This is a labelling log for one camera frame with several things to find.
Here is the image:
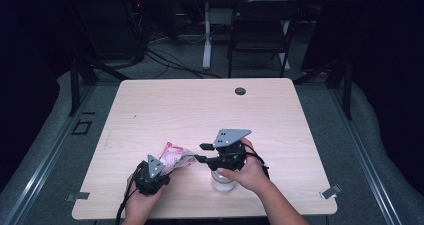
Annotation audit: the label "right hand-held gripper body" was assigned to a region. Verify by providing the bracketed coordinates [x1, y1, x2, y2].
[206, 128, 253, 172]

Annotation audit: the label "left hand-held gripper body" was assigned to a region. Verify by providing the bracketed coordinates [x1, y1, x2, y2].
[134, 154, 172, 197]

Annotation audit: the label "clear pink-printed plastic bag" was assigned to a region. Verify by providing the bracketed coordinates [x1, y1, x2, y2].
[159, 141, 198, 177]

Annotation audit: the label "clear plastic jar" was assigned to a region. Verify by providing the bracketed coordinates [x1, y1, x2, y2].
[210, 170, 237, 193]

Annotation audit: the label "person's left hand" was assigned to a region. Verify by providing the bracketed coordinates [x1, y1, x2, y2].
[122, 174, 165, 225]

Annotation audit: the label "person's right hand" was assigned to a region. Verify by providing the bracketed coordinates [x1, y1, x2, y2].
[216, 137, 272, 193]

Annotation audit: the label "grey tape tab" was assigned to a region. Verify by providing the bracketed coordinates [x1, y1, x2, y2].
[65, 191, 91, 203]
[319, 184, 343, 200]

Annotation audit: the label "black metal stand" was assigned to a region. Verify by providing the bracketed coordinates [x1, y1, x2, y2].
[68, 51, 131, 117]
[293, 56, 354, 121]

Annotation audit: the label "grey box under desk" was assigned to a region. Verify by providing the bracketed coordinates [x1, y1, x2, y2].
[209, 8, 234, 26]

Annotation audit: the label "black folding chair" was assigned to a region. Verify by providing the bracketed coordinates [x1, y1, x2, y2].
[227, 0, 304, 79]

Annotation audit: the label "dark equipment cabinet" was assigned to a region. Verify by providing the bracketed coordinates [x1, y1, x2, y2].
[76, 0, 148, 61]

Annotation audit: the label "black curtain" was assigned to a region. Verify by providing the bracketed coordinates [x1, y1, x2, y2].
[0, 0, 73, 193]
[349, 0, 424, 193]

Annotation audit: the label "right hand-held gripper cable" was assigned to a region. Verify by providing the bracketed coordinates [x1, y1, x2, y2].
[244, 144, 270, 180]

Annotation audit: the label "black floor cables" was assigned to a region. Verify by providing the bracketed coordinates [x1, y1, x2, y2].
[144, 48, 223, 80]

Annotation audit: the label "aluminium floor rail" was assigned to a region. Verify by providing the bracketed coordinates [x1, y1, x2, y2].
[0, 84, 96, 225]
[328, 84, 403, 225]

